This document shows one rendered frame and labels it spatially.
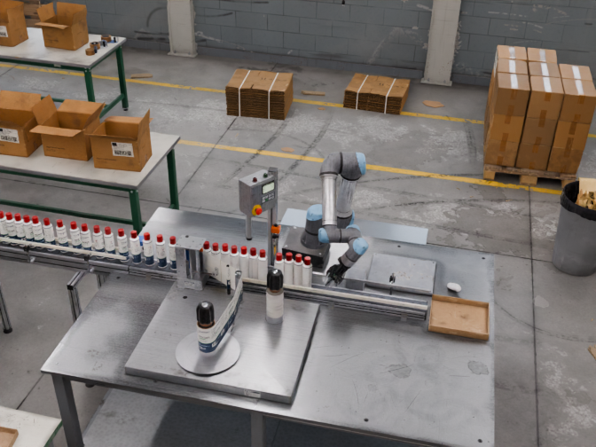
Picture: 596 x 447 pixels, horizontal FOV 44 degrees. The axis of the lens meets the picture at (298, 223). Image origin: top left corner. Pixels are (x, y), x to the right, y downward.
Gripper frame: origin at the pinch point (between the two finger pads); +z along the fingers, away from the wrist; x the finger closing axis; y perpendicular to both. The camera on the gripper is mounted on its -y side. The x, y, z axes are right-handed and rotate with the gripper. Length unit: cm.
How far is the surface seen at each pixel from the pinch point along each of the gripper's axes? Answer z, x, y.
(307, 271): -2.0, -12.9, 3.3
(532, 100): -49, 111, -311
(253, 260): 11.6, -39.3, 2.4
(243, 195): -17, -63, -2
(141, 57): 246, -241, -513
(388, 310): -10.3, 33.2, 5.5
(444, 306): -23, 59, -9
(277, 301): 1.5, -21.3, 31.9
